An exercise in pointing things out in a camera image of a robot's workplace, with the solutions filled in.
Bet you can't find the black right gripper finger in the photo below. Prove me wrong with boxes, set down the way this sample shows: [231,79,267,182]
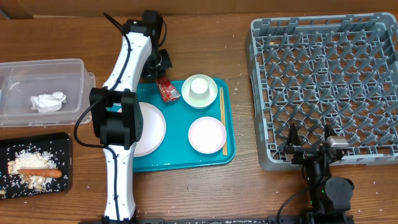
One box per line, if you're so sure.
[286,123,301,146]
[324,124,335,139]

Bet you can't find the red snack wrapper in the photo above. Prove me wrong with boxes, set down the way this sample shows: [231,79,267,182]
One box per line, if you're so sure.
[156,77,180,103]

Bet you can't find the large white plate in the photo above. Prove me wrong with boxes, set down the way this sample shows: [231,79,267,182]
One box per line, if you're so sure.
[134,102,166,157]

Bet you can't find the white tissue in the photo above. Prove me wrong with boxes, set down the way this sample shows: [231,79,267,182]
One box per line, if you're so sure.
[30,91,67,113]

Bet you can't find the orange carrot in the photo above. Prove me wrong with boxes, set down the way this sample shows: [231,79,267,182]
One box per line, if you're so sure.
[18,169,62,179]

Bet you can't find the rice and food scraps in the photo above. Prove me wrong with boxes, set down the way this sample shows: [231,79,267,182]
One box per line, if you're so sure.
[1,150,61,199]

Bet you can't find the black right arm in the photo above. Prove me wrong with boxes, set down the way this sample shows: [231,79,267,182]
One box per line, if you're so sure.
[276,124,354,223]

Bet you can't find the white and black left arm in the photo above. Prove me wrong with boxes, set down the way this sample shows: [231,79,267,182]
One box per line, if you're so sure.
[90,10,172,223]

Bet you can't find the black waste tray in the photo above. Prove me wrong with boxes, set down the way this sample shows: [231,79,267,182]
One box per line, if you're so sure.
[1,133,73,199]

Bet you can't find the white upturned bowl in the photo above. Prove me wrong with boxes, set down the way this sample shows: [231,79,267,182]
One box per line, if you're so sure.
[181,74,218,109]

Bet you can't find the grey dish rack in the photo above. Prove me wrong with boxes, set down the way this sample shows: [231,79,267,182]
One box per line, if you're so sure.
[246,12,397,170]

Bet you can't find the small white plate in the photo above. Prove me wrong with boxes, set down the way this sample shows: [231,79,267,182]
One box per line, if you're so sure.
[188,116,227,154]

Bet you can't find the teal plastic tray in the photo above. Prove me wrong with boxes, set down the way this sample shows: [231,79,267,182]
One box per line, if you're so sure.
[133,78,236,172]

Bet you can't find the clear plastic bin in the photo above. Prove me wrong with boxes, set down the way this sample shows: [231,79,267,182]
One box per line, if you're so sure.
[1,58,96,128]

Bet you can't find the cardboard backdrop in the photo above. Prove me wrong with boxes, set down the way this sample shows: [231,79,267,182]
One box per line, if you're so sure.
[1,0,397,19]

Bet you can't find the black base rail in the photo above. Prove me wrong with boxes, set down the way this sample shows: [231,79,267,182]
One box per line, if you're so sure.
[77,215,355,224]

